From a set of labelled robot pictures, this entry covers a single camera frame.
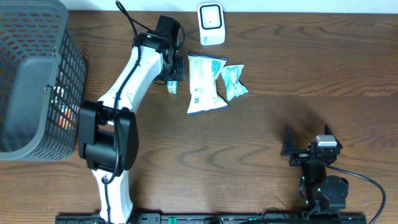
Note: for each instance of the grey plastic mesh basket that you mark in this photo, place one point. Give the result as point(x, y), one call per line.
point(41, 70)

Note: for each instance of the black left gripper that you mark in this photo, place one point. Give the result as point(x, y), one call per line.
point(178, 73)

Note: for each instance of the white barcode scanner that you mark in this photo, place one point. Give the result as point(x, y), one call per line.
point(211, 23)

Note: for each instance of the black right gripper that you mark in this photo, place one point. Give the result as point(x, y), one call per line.
point(301, 155)

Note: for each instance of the small teal white box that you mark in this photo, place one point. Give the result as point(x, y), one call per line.
point(172, 87)

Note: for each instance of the small orange juice box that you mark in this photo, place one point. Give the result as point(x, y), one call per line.
point(68, 117)

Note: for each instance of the large white snack bag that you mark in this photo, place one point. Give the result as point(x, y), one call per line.
point(204, 71)

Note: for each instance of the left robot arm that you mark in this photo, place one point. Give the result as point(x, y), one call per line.
point(109, 140)

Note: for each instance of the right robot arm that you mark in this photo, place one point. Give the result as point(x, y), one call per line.
point(324, 194)

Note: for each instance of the teal candy wrapper packet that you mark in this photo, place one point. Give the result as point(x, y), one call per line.
point(231, 75)

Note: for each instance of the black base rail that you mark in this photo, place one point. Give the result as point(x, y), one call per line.
point(155, 218)

